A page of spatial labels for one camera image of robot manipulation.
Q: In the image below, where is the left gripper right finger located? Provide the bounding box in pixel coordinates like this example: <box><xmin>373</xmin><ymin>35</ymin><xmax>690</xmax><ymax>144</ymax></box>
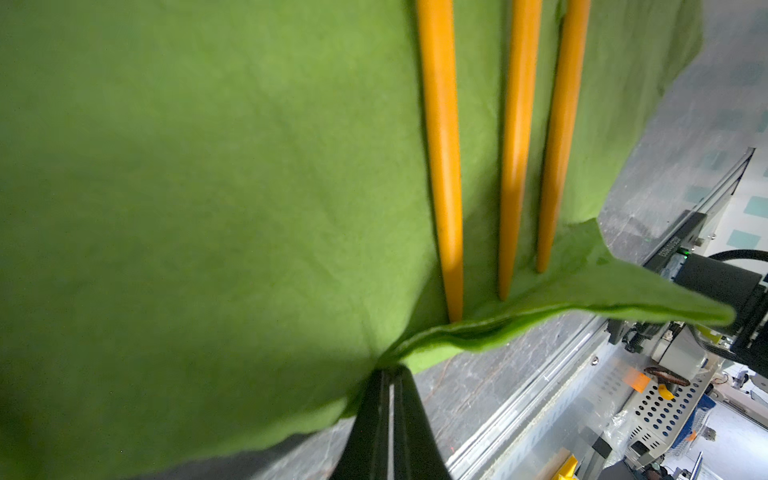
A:
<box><xmin>393</xmin><ymin>366</ymin><xmax>451</xmax><ymax>479</ymax></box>

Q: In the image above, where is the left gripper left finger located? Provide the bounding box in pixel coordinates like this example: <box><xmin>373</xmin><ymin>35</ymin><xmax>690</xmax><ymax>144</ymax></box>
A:
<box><xmin>330</xmin><ymin>370</ymin><xmax>390</xmax><ymax>480</ymax></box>

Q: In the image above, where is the green paper napkin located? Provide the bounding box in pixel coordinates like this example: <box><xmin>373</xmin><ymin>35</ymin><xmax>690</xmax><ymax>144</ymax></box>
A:
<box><xmin>1</xmin><ymin>1</ymin><xmax>734</xmax><ymax>479</ymax></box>

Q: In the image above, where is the orange plastic spoon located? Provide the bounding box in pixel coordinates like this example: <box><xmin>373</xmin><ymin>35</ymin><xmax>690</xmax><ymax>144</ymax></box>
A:
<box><xmin>416</xmin><ymin>1</ymin><xmax>464</xmax><ymax>323</ymax></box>

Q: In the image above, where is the orange plastic fork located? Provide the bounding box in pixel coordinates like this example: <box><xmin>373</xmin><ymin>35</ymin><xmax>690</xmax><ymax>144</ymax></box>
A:
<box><xmin>498</xmin><ymin>0</ymin><xmax>543</xmax><ymax>300</ymax></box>

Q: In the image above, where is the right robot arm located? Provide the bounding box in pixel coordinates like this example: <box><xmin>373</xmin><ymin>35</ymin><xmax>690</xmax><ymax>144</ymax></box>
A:
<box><xmin>644</xmin><ymin>249</ymin><xmax>767</xmax><ymax>387</ymax></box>

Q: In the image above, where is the aluminium mounting rail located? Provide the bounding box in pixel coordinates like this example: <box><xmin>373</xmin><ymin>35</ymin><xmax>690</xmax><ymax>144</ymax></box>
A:
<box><xmin>419</xmin><ymin>148</ymin><xmax>754</xmax><ymax>479</ymax></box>

